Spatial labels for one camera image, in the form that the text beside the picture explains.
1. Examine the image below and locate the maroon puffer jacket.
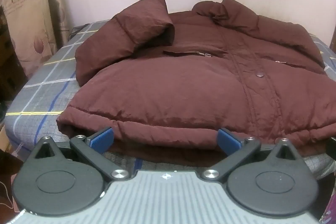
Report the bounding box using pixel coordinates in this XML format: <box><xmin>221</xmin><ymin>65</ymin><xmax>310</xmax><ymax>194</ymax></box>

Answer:
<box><xmin>57</xmin><ymin>0</ymin><xmax>335</xmax><ymax>156</ymax></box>

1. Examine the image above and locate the purple cloth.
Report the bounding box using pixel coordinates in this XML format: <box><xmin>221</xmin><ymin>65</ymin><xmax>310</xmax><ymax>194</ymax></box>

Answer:
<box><xmin>319</xmin><ymin>189</ymin><xmax>336</xmax><ymax>224</ymax></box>

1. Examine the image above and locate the grey plaid bed sheet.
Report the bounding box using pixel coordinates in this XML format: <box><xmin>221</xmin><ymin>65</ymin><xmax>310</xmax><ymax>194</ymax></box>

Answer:
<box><xmin>5</xmin><ymin>20</ymin><xmax>335</xmax><ymax>179</ymax></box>

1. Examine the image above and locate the floral beige curtain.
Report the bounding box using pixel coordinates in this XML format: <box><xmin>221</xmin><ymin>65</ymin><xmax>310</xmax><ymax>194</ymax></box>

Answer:
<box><xmin>1</xmin><ymin>0</ymin><xmax>70</xmax><ymax>77</ymax></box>

